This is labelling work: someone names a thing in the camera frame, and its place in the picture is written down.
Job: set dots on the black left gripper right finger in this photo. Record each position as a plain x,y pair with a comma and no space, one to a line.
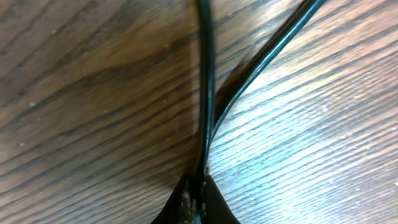
216,210

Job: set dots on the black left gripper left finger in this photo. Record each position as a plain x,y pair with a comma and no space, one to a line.
178,208

